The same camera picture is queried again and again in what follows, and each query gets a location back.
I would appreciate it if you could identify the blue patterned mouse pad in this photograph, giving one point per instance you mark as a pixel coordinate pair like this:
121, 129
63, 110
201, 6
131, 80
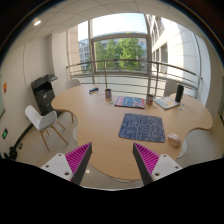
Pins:
142, 128

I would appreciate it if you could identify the white computer mouse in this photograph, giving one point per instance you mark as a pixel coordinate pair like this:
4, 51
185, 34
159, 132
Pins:
174, 140

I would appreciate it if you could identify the wooden round table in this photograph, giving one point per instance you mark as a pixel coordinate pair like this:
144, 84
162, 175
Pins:
99, 121

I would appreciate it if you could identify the black office printer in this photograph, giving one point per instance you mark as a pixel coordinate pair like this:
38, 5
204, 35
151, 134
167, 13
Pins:
43, 93

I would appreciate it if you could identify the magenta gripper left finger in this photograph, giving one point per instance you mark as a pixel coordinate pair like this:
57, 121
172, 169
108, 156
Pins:
70, 166

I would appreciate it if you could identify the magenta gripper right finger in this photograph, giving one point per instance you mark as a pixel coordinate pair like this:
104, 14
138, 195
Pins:
153, 166

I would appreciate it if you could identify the patterned cup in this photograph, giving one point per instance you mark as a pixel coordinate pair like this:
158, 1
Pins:
149, 99
108, 93

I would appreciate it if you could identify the grey chair right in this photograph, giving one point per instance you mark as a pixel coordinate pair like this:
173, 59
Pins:
170, 88

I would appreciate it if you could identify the patterned cup left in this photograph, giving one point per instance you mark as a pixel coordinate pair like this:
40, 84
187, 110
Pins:
108, 93

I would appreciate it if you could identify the white chair with wooden legs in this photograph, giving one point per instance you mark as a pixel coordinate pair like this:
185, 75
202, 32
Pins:
43, 123

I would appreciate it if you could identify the round ceiling light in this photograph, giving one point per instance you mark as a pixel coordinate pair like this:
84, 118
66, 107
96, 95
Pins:
37, 22

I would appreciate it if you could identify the patterned cup right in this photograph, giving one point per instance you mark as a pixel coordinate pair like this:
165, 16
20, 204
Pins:
149, 99

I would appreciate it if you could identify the colourful book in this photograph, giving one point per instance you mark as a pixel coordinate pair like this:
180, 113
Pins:
131, 102

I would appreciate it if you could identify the metal window railing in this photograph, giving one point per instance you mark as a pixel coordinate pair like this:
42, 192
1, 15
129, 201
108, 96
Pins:
135, 77

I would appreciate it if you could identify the white chair behind table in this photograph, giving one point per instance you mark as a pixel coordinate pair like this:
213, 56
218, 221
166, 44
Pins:
72, 83

